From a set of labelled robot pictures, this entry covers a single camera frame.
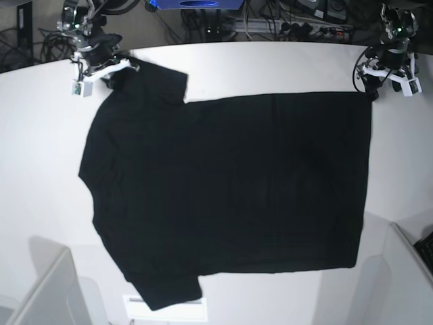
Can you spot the black T-shirt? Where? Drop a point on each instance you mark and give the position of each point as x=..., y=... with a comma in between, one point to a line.
x=266, y=183

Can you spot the white cable slot plate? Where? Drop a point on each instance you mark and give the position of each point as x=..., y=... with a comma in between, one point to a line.
x=191, y=311

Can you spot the white right partition panel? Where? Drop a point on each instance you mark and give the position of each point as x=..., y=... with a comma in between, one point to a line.
x=394, y=287

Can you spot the black keyboard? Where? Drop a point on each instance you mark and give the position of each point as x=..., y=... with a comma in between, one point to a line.
x=424, y=249

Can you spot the white partition panel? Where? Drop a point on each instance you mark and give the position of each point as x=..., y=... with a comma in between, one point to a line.
x=394, y=287
x=56, y=296

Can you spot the blue box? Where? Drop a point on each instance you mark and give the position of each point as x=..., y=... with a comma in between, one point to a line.
x=197, y=4

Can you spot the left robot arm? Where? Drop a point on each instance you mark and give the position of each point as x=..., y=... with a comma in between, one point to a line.
x=398, y=27

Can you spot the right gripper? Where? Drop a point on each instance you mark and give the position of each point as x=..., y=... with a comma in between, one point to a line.
x=99, y=49

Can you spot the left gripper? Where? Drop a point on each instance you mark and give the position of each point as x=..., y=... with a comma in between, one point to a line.
x=383, y=61

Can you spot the white power strip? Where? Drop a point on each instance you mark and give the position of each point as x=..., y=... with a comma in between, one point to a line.
x=279, y=27

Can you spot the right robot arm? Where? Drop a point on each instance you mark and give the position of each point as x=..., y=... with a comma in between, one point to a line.
x=83, y=19

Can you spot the white left partition panel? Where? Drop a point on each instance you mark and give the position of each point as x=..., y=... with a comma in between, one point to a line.
x=56, y=296

